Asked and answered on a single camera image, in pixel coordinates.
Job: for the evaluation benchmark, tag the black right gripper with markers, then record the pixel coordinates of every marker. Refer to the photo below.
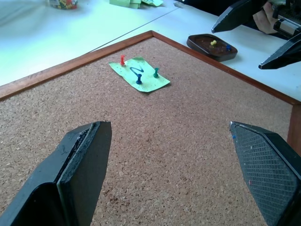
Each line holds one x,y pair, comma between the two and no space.
288,21

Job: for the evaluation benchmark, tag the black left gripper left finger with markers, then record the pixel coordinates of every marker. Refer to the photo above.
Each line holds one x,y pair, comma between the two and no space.
80,169

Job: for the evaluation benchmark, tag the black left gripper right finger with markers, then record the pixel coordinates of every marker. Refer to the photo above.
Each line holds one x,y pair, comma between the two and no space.
265,169

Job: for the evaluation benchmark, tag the blue push pin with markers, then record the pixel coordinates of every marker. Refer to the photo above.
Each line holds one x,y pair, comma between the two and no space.
139,79
228,48

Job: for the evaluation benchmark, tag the yellow push pin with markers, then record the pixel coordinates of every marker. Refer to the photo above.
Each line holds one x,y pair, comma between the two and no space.
213,42

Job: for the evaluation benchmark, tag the wood-framed cork board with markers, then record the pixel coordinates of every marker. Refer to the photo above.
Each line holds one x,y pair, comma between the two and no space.
164,141

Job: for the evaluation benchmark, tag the green push pin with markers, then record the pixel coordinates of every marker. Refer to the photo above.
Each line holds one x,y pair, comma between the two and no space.
156,73

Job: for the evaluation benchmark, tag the loose green paper note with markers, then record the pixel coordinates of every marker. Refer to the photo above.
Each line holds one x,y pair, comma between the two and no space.
152,2

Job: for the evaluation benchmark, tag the red push pin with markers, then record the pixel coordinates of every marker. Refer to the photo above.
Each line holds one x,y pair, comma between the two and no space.
122,60

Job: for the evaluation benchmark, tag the green note pad stack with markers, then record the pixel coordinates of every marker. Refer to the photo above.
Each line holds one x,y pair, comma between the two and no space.
124,3

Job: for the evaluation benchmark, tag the container of coloured pins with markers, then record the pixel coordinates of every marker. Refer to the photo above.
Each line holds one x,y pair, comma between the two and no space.
62,3

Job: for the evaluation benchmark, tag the person's bare hand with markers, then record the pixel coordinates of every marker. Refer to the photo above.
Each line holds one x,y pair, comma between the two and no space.
264,21

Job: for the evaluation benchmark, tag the dark brown tray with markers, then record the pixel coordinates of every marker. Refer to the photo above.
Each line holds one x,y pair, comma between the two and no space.
207,50

